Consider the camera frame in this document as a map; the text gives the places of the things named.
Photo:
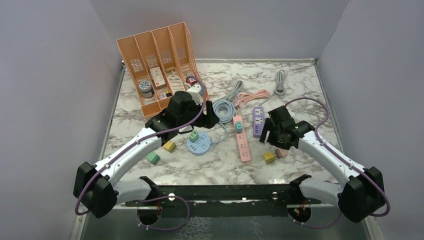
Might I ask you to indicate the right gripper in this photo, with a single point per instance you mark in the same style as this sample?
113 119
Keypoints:
269 126

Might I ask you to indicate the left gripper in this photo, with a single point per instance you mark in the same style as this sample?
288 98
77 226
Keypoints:
209 120

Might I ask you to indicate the green usb charger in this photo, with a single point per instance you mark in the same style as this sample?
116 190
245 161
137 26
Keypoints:
194 136

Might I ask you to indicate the teal usb charger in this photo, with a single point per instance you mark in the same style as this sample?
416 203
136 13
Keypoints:
238 127

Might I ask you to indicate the yellow usb charger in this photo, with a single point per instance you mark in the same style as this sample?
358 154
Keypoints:
269 157

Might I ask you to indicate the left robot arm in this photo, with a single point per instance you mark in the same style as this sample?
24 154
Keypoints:
97 186

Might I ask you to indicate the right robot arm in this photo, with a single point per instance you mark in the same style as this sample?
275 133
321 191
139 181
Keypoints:
359 191

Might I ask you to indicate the purple power strip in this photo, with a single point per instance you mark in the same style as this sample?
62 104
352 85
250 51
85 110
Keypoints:
258 118

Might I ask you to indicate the pink power strip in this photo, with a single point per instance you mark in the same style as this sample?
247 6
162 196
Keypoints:
242 142

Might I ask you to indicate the round blue power strip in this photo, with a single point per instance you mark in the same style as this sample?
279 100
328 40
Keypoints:
201 146

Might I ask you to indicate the pink usb charger lower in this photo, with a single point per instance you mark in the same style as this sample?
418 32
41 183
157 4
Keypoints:
281 153

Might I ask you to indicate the yellow charger left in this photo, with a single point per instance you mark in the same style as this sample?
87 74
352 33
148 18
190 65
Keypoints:
169 146

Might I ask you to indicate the green charger left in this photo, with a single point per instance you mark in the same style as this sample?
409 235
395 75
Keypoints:
153 158

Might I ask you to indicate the white red box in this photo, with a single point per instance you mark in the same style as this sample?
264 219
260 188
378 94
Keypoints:
157 77

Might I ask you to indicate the round tin in organizer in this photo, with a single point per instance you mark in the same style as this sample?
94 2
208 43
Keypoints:
146 89

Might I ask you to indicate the orange desk file organizer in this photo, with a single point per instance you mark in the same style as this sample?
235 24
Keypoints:
169 48

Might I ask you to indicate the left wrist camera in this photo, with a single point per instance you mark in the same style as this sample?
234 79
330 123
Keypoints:
195 89

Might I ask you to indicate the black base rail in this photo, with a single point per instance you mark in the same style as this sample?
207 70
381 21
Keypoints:
215 201

